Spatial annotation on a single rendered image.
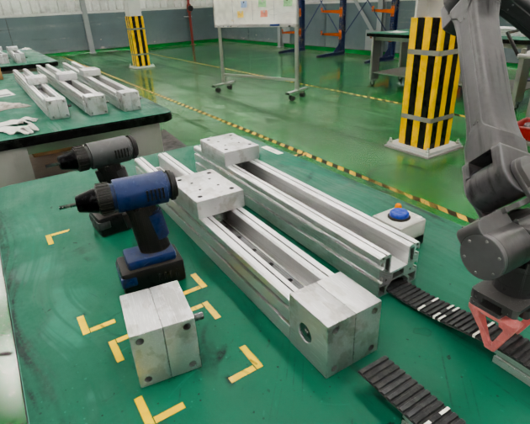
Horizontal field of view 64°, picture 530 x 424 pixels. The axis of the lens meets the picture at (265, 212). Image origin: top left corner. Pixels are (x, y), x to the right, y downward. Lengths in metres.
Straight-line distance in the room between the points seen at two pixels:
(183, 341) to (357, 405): 0.25
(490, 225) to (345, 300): 0.22
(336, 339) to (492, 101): 0.39
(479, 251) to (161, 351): 0.43
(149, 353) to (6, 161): 1.73
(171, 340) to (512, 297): 0.46
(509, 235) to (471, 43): 0.33
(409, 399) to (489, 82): 0.44
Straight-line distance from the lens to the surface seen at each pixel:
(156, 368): 0.65
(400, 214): 0.93
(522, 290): 0.65
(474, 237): 0.56
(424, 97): 3.93
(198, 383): 0.66
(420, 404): 0.60
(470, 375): 0.70
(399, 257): 0.83
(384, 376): 0.62
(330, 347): 0.61
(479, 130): 0.66
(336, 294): 0.64
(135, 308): 0.66
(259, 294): 0.74
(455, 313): 0.77
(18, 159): 2.26
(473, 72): 0.72
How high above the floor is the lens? 1.26
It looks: 26 degrees down
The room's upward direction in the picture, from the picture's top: 3 degrees counter-clockwise
